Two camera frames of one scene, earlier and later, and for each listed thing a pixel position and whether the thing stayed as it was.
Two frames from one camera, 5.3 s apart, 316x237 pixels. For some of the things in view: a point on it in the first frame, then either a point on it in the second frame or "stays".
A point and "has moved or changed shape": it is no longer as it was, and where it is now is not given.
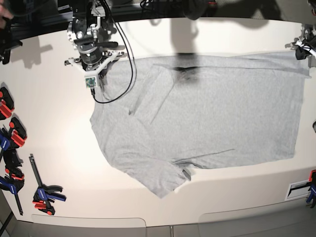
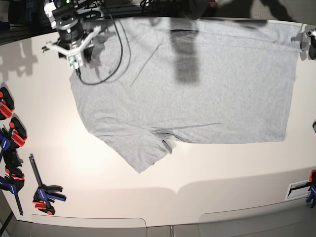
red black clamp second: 18,134 stays
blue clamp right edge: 312,197 stays
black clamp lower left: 14,180 stays
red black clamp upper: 7,105 stays
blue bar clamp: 43,198 stays
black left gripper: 89,59 to 68,35
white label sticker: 298,189 stays
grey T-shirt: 162,118 has moved or changed shape
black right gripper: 301,51 to 312,35
